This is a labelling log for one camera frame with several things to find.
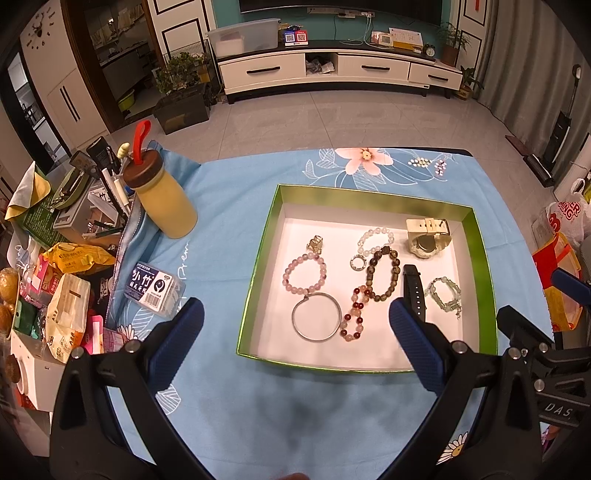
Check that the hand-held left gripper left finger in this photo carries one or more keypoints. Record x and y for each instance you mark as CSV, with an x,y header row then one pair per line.
x,y
178,337

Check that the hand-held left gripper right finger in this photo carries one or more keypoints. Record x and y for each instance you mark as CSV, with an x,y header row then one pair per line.
x,y
415,341

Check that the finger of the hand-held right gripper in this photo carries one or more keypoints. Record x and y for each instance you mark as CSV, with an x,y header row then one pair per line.
x,y
572,286
521,327

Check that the green cardboard box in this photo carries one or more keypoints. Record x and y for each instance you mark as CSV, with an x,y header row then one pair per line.
x,y
258,286

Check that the white wristwatch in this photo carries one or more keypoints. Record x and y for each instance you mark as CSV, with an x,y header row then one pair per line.
x,y
427,240

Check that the small gold charm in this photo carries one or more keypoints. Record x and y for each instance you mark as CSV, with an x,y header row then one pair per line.
x,y
316,243

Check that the red yellow plastic bag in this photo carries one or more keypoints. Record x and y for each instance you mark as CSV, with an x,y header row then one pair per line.
x,y
561,295

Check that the small clear plastic box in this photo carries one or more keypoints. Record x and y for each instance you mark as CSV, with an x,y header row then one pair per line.
x,y
152,286

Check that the pink packet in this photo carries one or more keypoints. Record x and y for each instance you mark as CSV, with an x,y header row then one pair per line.
x,y
108,334

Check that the white red printed plastic bag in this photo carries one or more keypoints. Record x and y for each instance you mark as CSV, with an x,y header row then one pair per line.
x,y
565,214

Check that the blue floral tablecloth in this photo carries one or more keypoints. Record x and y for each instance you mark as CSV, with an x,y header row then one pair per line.
x,y
221,258

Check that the white yellow snack bag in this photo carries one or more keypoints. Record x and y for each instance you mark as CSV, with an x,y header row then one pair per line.
x,y
69,314

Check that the silver bangle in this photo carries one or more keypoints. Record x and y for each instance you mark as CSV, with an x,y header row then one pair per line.
x,y
298,330

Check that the yellow bottle brown lid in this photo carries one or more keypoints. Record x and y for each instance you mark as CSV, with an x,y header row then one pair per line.
x,y
166,207

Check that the white storage box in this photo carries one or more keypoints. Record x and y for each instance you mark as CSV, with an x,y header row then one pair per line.
x,y
32,374

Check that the dark flat floor board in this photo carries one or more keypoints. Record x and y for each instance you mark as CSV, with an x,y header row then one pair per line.
x,y
521,144

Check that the upright vacuum cleaner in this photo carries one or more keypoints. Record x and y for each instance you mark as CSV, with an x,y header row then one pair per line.
x,y
556,134

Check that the grey desk organizer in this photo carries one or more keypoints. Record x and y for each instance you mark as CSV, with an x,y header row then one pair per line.
x,y
74,217

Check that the orange fruit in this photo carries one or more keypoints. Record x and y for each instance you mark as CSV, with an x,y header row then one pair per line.
x,y
3,321
8,286

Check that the dark green carton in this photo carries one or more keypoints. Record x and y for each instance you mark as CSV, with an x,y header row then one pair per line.
x,y
39,226

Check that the yellow green cloth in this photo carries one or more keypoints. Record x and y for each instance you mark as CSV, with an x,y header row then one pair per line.
x,y
27,194

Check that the small potted plant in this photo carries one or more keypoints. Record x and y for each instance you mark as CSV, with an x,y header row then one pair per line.
x,y
465,90

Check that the dark planter box with plants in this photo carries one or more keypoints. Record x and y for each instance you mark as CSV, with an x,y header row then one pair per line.
x,y
182,110

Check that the grey curtain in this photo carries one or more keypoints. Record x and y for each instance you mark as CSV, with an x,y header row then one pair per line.
x,y
531,55

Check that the green plastic basin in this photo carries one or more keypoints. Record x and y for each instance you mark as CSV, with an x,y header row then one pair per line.
x,y
127,101

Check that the tall potted plant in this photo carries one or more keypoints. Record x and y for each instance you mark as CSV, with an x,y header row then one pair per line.
x,y
450,53

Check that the black alarm clock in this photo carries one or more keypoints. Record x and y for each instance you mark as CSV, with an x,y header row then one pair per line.
x,y
430,50

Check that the white television stand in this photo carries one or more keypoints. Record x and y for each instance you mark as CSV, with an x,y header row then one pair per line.
x,y
263,69

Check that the white yellow flat box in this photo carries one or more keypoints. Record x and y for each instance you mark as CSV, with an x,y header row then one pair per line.
x,y
406,39

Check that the clear storage bin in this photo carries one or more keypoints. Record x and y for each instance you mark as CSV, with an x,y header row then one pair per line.
x,y
244,39

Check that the white tabletop device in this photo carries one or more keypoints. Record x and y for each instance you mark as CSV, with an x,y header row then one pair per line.
x,y
381,38

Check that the white power strip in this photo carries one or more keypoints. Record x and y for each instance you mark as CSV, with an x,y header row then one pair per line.
x,y
341,13

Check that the black television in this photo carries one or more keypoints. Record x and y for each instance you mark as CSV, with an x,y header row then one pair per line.
x,y
323,3

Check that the black deer wall clock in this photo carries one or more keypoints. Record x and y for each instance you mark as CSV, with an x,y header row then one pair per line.
x,y
39,31

